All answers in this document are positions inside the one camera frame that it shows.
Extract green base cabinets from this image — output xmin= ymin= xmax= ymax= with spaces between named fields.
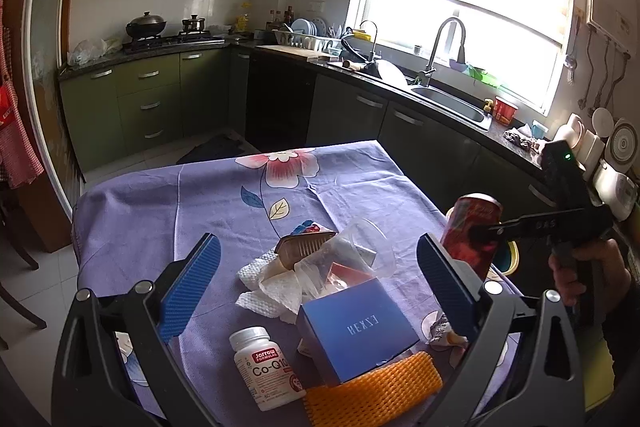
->
xmin=59 ymin=42 xmax=251 ymax=172

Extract stack of blue plates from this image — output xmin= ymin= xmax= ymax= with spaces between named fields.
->
xmin=291 ymin=18 xmax=326 ymax=36

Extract steel sink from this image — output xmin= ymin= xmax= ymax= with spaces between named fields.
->
xmin=411 ymin=86 xmax=493 ymax=132

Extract clear plastic bag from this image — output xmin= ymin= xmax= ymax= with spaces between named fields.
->
xmin=67 ymin=38 xmax=123 ymax=66

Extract red and white carton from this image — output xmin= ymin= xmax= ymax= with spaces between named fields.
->
xmin=327 ymin=262 xmax=376 ymax=293

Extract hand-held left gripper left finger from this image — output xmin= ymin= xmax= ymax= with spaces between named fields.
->
xmin=51 ymin=233 xmax=222 ymax=427

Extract person's right forearm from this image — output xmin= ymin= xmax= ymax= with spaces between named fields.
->
xmin=597 ymin=277 xmax=640 ymax=427

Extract tall steel faucet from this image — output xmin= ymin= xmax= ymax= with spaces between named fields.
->
xmin=419 ymin=18 xmax=467 ymax=86

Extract dark sink cabinets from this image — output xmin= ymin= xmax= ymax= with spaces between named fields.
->
xmin=247 ymin=49 xmax=556 ymax=218

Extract red paper bowl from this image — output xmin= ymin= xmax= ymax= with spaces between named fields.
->
xmin=492 ymin=96 xmax=519 ymax=126

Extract dark dish cloth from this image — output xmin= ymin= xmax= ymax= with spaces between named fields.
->
xmin=502 ymin=127 xmax=538 ymax=150

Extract white rice cooker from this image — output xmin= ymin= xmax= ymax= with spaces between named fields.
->
xmin=592 ymin=159 xmax=638 ymax=220

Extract round patterned trivet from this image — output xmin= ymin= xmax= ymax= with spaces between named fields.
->
xmin=611 ymin=118 xmax=638 ymax=165

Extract blue cardboard box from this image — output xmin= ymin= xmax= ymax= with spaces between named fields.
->
xmin=296 ymin=278 xmax=420 ymax=387

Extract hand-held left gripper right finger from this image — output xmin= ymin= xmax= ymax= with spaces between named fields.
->
xmin=416 ymin=233 xmax=586 ymax=427

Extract gas stove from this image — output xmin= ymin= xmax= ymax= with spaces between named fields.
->
xmin=122 ymin=33 xmax=226 ymax=54

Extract wooden cutting board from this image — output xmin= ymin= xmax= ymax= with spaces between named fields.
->
xmin=257 ymin=44 xmax=333 ymax=58

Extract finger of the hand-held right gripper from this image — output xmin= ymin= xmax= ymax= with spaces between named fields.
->
xmin=470 ymin=217 xmax=523 ymax=244

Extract red drink can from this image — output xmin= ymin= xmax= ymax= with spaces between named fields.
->
xmin=440 ymin=193 xmax=503 ymax=280

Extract clear plastic cup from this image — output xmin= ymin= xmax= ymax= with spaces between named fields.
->
xmin=320 ymin=217 xmax=398 ymax=280

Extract yellow-rimmed bin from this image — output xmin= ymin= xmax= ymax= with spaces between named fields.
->
xmin=487 ymin=239 xmax=521 ymax=283

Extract white dish rack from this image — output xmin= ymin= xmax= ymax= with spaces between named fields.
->
xmin=272 ymin=28 xmax=343 ymax=52

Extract steel pan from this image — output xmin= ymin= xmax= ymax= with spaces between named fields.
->
xmin=372 ymin=59 xmax=408 ymax=88

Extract dark wooden chair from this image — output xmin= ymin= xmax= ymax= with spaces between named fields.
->
xmin=0 ymin=187 xmax=48 ymax=348

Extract small black faucet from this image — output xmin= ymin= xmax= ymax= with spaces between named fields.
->
xmin=359 ymin=20 xmax=381 ymax=60

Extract green plastic containers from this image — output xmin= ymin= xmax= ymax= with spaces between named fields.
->
xmin=467 ymin=64 xmax=503 ymax=88

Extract white supplement bottle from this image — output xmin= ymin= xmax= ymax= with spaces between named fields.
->
xmin=229 ymin=327 xmax=307 ymax=412

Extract purple floral tablecloth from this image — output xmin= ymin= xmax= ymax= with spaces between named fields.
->
xmin=71 ymin=139 xmax=523 ymax=427

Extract brown plastic tray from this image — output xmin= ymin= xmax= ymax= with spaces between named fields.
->
xmin=274 ymin=229 xmax=338 ymax=270

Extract orange foam net sleeve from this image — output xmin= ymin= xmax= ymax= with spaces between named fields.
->
xmin=302 ymin=351 xmax=443 ymax=427

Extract group of sauce bottles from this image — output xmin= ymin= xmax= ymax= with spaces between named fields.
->
xmin=270 ymin=7 xmax=295 ymax=30

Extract black wok with lid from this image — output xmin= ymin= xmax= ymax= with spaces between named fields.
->
xmin=125 ymin=11 xmax=167 ymax=40

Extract blue and red wrapper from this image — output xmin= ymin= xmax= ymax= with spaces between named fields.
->
xmin=290 ymin=219 xmax=326 ymax=238

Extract person's right hand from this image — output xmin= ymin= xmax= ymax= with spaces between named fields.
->
xmin=548 ymin=237 xmax=633 ymax=324

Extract crumpled white wrapper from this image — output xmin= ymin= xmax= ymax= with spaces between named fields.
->
xmin=422 ymin=312 xmax=468 ymax=348

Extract crumpled white paper towel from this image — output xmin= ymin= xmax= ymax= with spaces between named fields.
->
xmin=235 ymin=249 xmax=306 ymax=325

